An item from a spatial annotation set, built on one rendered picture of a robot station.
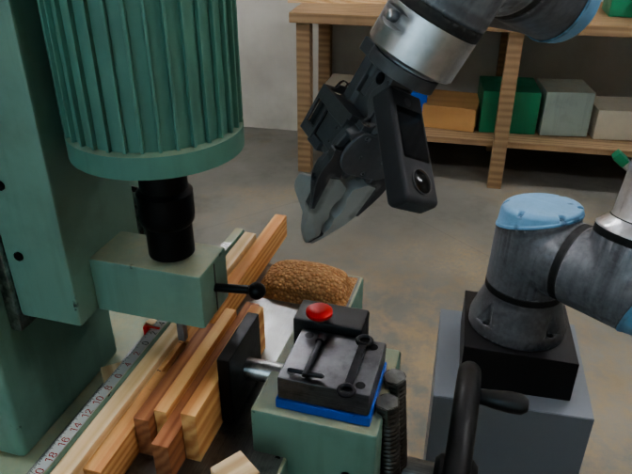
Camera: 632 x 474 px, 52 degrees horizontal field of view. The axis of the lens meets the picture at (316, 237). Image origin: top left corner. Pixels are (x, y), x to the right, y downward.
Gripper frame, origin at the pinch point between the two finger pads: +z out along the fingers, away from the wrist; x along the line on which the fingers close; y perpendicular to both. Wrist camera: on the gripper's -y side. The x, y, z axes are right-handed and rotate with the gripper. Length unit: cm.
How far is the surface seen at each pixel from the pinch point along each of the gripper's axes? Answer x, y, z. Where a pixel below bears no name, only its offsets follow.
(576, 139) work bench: -263, 140, 18
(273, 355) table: -6.6, 1.7, 20.9
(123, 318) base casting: -1, 29, 43
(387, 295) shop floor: -140, 89, 88
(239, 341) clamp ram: 3.8, -2.4, 13.8
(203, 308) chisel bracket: 7.3, 1.5, 12.8
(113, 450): 15.9, -7.8, 23.9
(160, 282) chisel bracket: 11.4, 5.2, 12.6
